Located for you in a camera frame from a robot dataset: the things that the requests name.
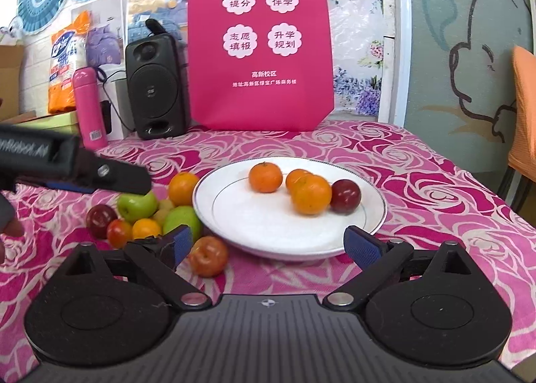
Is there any cardboard box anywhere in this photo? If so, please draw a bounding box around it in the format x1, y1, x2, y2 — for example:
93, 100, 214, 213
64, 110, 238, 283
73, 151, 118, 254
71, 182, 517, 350
0, 45, 36, 124

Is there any small yellow orange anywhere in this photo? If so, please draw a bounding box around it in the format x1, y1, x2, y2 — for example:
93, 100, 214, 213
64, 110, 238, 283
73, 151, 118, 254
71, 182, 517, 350
132, 218, 162, 240

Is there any brown longan fruit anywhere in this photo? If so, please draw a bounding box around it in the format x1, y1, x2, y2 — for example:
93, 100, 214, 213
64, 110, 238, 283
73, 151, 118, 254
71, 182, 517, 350
152, 209, 170, 227
159, 199, 175, 211

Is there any orange white snack bag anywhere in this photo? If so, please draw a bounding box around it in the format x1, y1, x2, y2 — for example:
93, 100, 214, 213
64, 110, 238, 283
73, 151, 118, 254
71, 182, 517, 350
47, 10, 91, 114

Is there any white ceramic plate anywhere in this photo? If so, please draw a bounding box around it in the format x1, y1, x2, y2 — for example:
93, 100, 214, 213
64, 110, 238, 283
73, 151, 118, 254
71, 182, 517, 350
193, 156, 388, 261

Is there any large orange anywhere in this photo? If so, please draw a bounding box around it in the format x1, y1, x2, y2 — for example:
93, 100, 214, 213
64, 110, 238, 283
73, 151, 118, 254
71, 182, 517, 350
290, 173, 333, 215
168, 172, 199, 206

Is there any person's left hand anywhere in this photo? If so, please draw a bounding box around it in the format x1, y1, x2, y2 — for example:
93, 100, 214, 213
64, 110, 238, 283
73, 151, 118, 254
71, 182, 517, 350
0, 195, 24, 238

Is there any red orange apple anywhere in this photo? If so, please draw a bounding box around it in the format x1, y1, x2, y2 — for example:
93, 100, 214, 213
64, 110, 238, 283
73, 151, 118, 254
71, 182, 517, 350
187, 236, 229, 278

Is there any dark red apple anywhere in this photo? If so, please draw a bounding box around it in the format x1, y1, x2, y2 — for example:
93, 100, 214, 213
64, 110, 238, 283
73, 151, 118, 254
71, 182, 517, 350
85, 204, 117, 240

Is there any pink thermos bottle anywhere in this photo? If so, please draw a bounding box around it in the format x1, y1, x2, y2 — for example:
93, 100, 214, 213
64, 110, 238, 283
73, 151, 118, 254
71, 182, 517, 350
73, 67, 107, 150

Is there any orange chair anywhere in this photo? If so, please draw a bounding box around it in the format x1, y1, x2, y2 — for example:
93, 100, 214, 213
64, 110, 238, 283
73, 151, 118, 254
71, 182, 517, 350
507, 46, 536, 214

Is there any pink tote bag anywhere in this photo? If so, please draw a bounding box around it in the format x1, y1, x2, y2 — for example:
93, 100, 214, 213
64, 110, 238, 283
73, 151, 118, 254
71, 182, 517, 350
187, 0, 334, 132

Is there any black cable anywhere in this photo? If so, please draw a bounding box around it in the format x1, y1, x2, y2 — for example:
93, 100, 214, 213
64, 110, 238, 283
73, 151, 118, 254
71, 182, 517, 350
94, 66, 137, 134

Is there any small mandarin behind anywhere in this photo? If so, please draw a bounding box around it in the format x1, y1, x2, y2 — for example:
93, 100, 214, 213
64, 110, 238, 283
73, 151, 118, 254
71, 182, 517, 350
285, 169, 309, 193

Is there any pink rose tablecloth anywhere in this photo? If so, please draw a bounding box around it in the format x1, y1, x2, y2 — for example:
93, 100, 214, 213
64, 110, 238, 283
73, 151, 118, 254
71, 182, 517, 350
1, 122, 535, 382

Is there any white box behind bottle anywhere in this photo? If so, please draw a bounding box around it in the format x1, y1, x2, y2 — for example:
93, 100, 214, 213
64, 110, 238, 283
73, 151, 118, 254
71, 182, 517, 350
96, 67, 135, 142

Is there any green apple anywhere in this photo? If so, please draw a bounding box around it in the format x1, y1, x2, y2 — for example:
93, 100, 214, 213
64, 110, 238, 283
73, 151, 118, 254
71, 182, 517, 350
162, 206, 203, 241
116, 192, 159, 223

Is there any light green box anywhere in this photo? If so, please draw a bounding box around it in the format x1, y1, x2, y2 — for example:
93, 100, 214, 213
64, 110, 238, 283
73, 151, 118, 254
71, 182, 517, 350
16, 111, 80, 136

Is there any large orange on plate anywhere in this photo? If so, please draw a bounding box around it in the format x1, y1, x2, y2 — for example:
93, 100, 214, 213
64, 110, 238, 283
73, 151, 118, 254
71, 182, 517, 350
290, 173, 333, 215

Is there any small red apple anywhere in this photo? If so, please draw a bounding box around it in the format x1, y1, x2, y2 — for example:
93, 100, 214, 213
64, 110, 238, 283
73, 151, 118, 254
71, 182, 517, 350
106, 219, 133, 249

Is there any mandarin with green stem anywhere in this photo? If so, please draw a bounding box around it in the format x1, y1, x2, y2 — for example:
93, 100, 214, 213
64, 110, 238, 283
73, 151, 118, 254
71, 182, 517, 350
248, 162, 282, 194

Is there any black speaker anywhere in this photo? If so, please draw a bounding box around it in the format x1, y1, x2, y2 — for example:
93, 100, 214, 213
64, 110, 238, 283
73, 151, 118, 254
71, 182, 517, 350
125, 18, 191, 140

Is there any dark red plum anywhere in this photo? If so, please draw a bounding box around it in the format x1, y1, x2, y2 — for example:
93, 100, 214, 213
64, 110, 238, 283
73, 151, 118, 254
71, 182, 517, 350
331, 179, 361, 214

